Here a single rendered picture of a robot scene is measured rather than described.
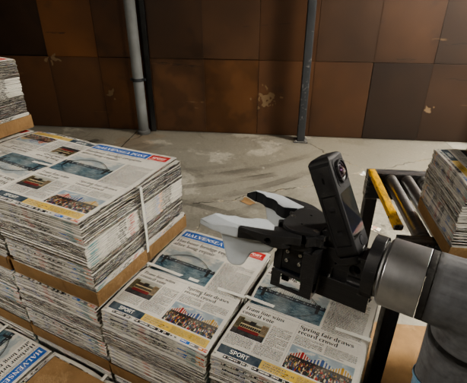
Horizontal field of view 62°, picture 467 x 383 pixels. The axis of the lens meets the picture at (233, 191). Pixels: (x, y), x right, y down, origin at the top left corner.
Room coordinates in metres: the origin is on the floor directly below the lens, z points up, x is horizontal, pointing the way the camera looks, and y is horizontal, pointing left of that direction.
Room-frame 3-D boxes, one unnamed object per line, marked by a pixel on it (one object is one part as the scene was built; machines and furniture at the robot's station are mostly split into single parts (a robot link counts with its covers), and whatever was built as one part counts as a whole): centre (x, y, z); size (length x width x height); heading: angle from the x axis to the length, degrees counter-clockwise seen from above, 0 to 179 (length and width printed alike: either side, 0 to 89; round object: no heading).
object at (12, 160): (1.02, 0.62, 0.95); 0.38 x 0.29 x 0.23; 153
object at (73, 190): (0.88, 0.36, 1.06); 0.37 x 0.29 x 0.01; 154
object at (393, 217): (1.24, -0.55, 0.81); 0.43 x 0.03 x 0.02; 173
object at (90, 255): (0.89, 0.36, 0.95); 0.38 x 0.29 x 0.23; 154
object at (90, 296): (0.89, 0.35, 0.86); 0.38 x 0.29 x 0.04; 154
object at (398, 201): (1.22, -0.63, 0.77); 0.47 x 0.05 x 0.05; 173
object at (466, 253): (1.01, -0.70, 0.83); 0.29 x 0.16 x 0.04; 173
